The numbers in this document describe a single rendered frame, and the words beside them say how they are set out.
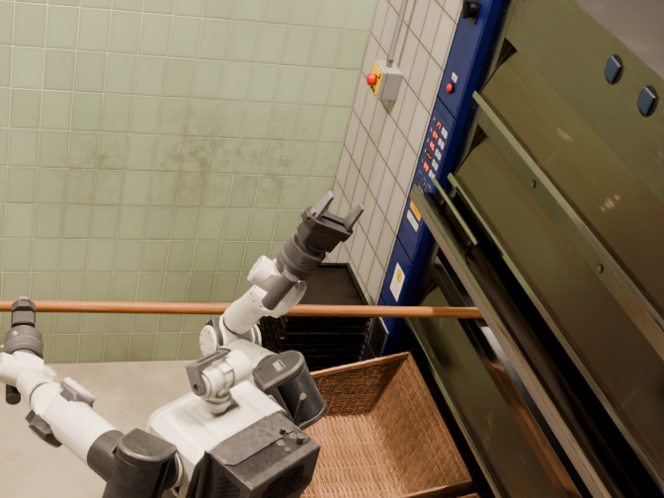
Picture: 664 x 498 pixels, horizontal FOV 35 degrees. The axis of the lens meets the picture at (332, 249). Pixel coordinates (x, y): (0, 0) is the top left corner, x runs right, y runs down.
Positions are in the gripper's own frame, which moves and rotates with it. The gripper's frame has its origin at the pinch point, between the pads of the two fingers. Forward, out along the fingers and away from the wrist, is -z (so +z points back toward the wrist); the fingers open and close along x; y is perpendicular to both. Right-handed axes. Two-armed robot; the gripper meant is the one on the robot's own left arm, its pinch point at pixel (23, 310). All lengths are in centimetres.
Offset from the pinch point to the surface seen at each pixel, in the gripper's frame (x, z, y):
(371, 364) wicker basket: 40, -24, 105
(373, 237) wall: 28, -76, 118
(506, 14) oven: -73, -34, 122
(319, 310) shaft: 0, 0, 75
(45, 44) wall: -17, -117, 7
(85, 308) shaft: -0.4, -0.4, 14.8
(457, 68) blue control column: -51, -46, 118
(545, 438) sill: 3, 46, 123
